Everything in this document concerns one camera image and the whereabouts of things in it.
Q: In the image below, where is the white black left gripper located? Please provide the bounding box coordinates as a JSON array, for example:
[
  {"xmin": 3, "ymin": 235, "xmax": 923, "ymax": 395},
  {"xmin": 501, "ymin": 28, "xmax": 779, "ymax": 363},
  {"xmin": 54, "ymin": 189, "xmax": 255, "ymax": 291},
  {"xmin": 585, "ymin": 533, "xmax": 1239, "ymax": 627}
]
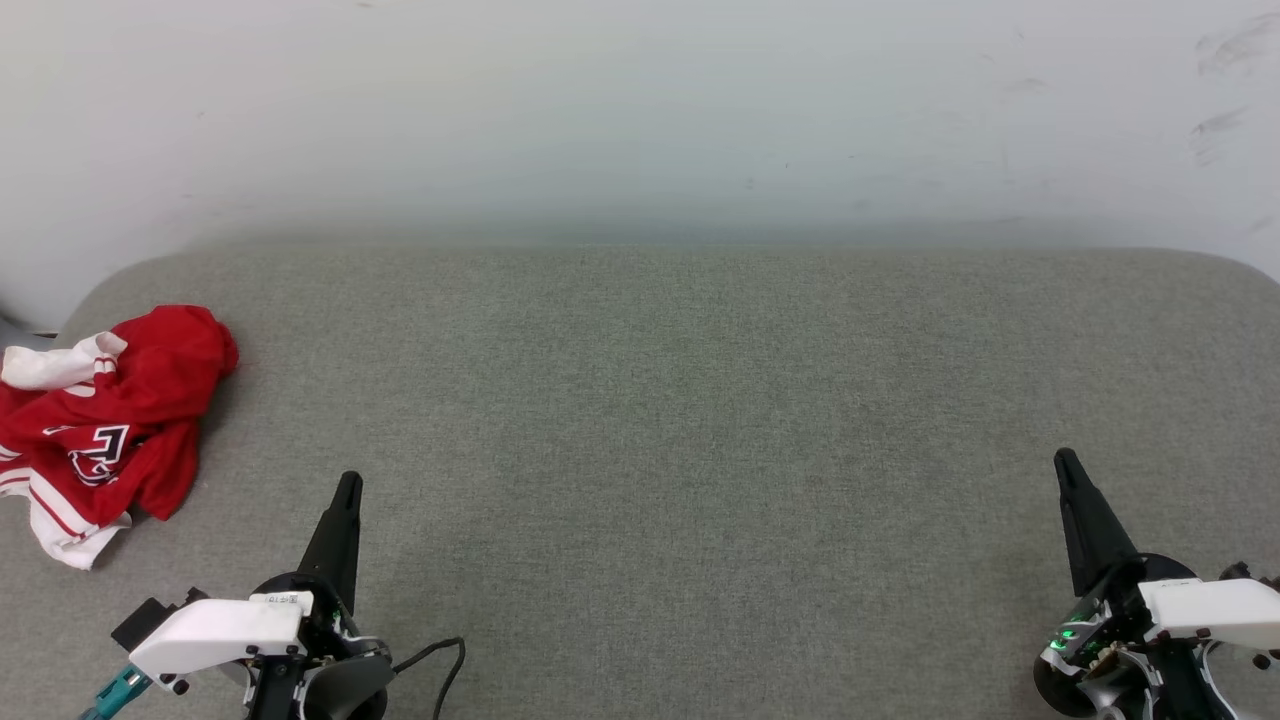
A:
[{"xmin": 130, "ymin": 472, "xmax": 396, "ymax": 720}]

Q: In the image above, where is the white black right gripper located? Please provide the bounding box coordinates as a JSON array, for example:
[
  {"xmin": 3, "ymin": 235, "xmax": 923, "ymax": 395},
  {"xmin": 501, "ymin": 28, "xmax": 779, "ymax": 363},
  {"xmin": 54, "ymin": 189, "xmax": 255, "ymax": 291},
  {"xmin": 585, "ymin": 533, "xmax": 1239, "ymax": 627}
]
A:
[{"xmin": 1033, "ymin": 448, "xmax": 1280, "ymax": 720}]

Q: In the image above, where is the red white basketball jersey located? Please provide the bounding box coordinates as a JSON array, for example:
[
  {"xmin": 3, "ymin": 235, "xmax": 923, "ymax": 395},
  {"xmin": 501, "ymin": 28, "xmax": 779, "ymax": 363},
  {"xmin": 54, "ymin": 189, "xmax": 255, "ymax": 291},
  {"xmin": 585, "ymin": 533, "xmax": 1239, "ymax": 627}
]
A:
[{"xmin": 0, "ymin": 305, "xmax": 240, "ymax": 571}]

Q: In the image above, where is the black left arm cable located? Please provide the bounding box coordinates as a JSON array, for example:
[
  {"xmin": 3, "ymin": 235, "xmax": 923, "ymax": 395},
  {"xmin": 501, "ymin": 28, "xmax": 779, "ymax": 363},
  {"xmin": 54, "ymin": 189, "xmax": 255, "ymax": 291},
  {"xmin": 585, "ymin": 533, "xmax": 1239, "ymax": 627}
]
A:
[{"xmin": 395, "ymin": 637, "xmax": 467, "ymax": 720}]

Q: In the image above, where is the teal left camera connector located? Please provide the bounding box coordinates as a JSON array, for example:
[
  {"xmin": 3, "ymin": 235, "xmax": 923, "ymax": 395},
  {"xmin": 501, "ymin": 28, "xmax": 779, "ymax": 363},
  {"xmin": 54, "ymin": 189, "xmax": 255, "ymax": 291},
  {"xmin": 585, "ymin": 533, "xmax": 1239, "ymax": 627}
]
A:
[{"xmin": 80, "ymin": 665, "xmax": 153, "ymax": 720}]

